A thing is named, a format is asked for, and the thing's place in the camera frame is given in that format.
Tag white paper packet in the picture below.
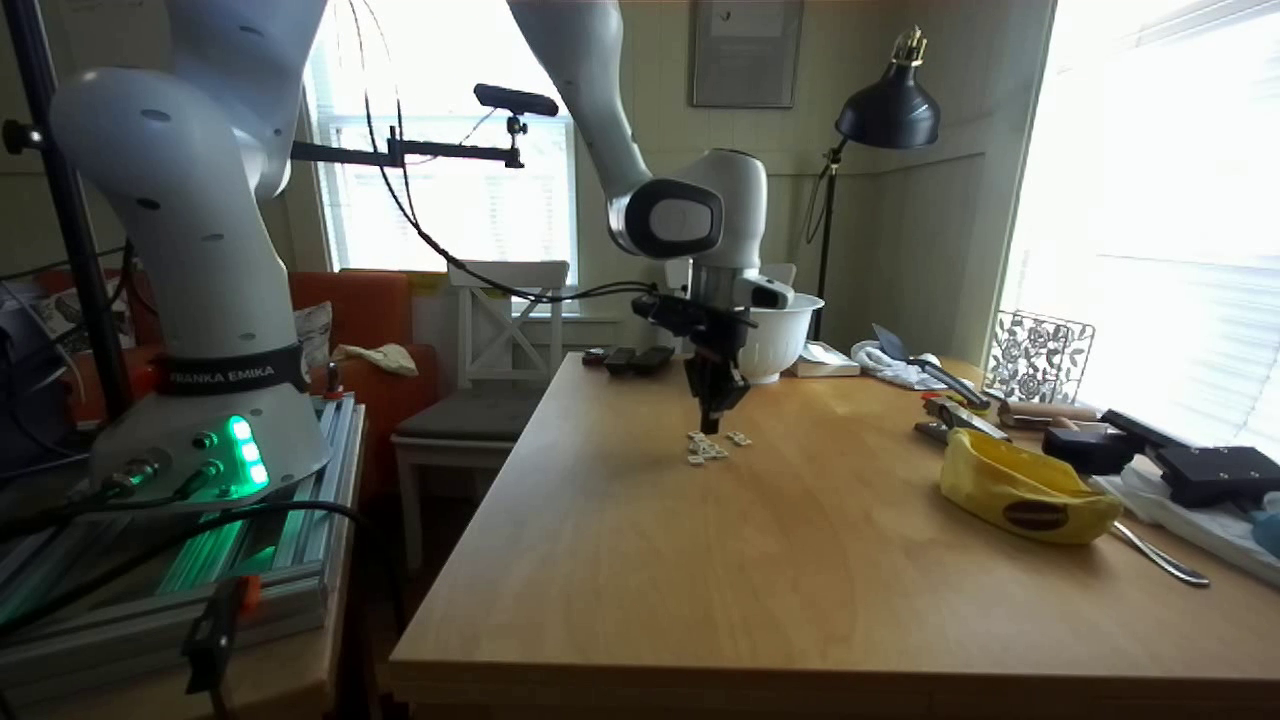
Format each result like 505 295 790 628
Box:
791 339 866 386

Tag white window blinds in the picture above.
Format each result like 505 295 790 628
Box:
998 0 1280 466

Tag metal spoon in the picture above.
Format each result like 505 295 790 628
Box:
1105 516 1216 592

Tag aluminium extrusion robot stand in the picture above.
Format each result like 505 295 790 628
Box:
0 393 373 706

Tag black stand pole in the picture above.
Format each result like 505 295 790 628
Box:
0 0 137 424

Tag crumpled grey cloth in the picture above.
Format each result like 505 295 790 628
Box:
847 320 956 398

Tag crumpled white cloth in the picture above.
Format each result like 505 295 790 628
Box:
328 339 425 382

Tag black camera on boom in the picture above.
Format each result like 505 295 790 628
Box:
474 80 563 120

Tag thick black cable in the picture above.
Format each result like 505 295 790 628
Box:
0 497 373 643

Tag black floor lamp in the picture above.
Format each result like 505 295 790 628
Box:
804 26 943 344

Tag white plastic colander bowl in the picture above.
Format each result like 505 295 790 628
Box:
736 284 827 393

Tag orange black clamp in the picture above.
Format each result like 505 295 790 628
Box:
176 572 274 706

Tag framed wall picture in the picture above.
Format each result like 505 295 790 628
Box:
686 0 810 114

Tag white book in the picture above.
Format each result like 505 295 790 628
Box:
1098 469 1280 592

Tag black electronics box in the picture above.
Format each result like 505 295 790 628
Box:
0 280 92 486

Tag grey metal tool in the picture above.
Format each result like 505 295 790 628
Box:
916 398 1019 454

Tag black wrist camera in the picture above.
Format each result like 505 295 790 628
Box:
632 294 696 339

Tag orange cabinet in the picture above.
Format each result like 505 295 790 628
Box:
285 270 455 466

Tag black boom rod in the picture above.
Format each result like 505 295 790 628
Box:
289 120 529 172

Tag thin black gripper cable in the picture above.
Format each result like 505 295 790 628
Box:
338 0 663 307

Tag black stapler device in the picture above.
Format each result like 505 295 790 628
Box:
1042 407 1186 482

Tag black box device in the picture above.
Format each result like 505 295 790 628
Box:
1153 439 1280 513

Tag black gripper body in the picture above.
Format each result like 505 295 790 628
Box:
686 318 753 389

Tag bright bare window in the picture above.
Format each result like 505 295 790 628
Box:
294 0 584 280

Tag white wire lattice cube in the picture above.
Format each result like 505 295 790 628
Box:
984 307 1101 412

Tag yellow banana-shaped case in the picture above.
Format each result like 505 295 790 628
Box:
932 424 1127 553

